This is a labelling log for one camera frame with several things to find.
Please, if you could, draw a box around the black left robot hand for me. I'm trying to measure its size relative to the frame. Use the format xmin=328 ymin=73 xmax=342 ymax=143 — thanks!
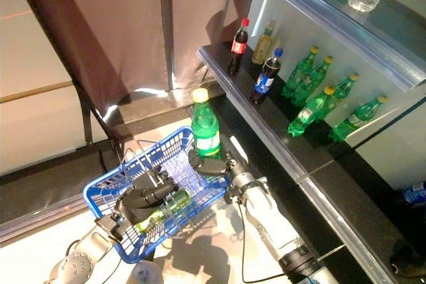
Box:
xmin=114 ymin=169 xmax=180 ymax=228

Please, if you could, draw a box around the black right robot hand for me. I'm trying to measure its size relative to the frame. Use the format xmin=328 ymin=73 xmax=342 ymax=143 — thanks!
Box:
xmin=187 ymin=135 xmax=250 ymax=178

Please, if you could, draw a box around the blue plastic shopping basket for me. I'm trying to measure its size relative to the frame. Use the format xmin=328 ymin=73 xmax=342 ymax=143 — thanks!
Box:
xmin=82 ymin=125 xmax=233 ymax=265

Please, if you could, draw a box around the silver left robot leg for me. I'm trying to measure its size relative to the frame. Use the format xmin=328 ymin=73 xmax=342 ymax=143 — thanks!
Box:
xmin=128 ymin=259 xmax=164 ymax=284

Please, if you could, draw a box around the dark brown plinth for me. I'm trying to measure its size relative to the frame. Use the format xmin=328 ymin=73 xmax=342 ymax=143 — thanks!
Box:
xmin=103 ymin=77 xmax=227 ymax=142

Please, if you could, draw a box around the cola bottle blue label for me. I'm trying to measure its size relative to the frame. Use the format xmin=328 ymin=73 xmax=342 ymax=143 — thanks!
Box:
xmin=401 ymin=180 xmax=426 ymax=206
xmin=248 ymin=47 xmax=284 ymax=105

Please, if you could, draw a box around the cola bottle red label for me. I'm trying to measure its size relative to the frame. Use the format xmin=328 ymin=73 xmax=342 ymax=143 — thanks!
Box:
xmin=227 ymin=17 xmax=251 ymax=76

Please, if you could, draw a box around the small yellow tea bottle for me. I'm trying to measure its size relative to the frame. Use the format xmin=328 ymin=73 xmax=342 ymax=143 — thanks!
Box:
xmin=251 ymin=20 xmax=276 ymax=66

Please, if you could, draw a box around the white shelf end panel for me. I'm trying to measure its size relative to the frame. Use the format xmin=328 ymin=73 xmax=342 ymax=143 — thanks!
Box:
xmin=0 ymin=0 xmax=112 ymax=177

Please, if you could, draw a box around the dark metal pole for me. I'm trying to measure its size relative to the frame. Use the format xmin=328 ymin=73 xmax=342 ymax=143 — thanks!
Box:
xmin=158 ymin=0 xmax=177 ymax=91

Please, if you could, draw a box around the brown fabric backdrop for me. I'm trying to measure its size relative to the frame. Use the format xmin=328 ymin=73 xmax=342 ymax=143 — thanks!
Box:
xmin=11 ymin=0 xmax=257 ymax=98

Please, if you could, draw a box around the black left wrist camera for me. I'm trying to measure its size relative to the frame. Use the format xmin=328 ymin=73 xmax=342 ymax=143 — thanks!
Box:
xmin=95 ymin=212 xmax=126 ymax=242

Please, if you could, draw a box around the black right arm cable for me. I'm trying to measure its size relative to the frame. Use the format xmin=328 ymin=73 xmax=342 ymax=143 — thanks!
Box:
xmin=238 ymin=197 xmax=287 ymax=284

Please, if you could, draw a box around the black metal frame bar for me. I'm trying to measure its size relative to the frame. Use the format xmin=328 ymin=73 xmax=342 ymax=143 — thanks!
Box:
xmin=71 ymin=79 xmax=124 ymax=165

